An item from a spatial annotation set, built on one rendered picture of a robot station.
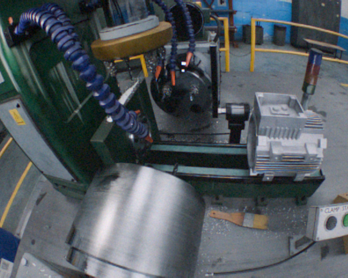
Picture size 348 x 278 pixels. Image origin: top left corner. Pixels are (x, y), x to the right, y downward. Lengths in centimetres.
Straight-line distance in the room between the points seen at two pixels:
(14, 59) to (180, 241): 45
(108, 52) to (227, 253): 60
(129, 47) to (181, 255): 35
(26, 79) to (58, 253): 62
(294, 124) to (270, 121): 6
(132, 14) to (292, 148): 46
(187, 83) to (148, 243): 55
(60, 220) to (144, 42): 73
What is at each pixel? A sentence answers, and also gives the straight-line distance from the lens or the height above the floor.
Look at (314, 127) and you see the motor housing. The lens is 52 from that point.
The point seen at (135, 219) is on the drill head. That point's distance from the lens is 27.
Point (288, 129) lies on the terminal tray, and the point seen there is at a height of 111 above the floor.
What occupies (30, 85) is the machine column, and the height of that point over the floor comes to 132.
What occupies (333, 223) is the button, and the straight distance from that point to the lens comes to 42.
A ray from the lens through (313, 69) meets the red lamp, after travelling 80.
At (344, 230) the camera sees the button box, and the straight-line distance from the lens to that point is 46.
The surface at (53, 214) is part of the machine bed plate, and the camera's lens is 88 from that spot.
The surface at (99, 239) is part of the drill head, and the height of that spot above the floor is 116.
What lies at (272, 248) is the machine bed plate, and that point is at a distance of 64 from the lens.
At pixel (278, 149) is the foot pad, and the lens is 46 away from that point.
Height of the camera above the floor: 139
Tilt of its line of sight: 44 degrees down
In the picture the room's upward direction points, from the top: 11 degrees counter-clockwise
